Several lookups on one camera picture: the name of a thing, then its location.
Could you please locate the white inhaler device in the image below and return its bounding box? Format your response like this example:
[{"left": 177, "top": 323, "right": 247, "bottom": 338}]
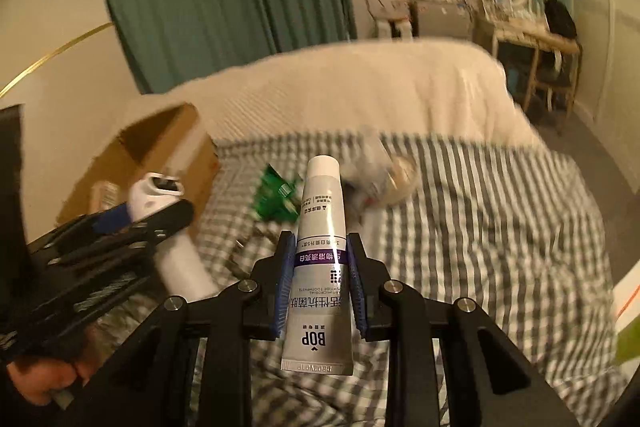
[{"left": 127, "top": 172, "right": 215, "bottom": 303}]

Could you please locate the green white carton box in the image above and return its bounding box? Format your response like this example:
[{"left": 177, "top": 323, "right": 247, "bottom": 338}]
[{"left": 614, "top": 267, "right": 639, "bottom": 365}]

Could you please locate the green foil snack packet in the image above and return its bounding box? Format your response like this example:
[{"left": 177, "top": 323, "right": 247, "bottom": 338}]
[{"left": 253, "top": 165, "right": 303, "bottom": 223}]

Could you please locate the white BOP toothpaste tube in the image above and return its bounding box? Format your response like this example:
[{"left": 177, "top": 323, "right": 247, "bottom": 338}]
[{"left": 281, "top": 155, "right": 354, "bottom": 376}]

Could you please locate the clear cotton swab container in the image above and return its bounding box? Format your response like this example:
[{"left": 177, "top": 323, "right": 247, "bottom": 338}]
[{"left": 341, "top": 127, "right": 420, "bottom": 209}]

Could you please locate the person's hand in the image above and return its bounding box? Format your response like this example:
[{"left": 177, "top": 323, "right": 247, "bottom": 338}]
[{"left": 6, "top": 340, "right": 105, "bottom": 407}]

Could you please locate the brown cardboard box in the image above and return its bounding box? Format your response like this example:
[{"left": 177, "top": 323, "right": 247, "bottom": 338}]
[{"left": 55, "top": 103, "right": 220, "bottom": 225}]

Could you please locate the cream quilted bed cover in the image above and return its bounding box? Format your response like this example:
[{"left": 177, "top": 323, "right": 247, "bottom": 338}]
[{"left": 122, "top": 38, "right": 544, "bottom": 148}]

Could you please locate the wooden dressing table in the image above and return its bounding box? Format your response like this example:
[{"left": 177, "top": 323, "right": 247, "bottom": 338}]
[{"left": 473, "top": 16, "right": 582, "bottom": 130}]

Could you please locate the black bag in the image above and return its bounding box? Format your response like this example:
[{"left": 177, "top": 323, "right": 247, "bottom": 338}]
[{"left": 544, "top": 0, "right": 577, "bottom": 39}]

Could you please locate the grey cabinet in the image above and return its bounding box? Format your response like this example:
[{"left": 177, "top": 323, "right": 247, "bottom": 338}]
[{"left": 408, "top": 0, "right": 477, "bottom": 40}]

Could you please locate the white wardrobe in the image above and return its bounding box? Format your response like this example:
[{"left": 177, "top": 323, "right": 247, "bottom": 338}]
[{"left": 572, "top": 0, "right": 639, "bottom": 184}]

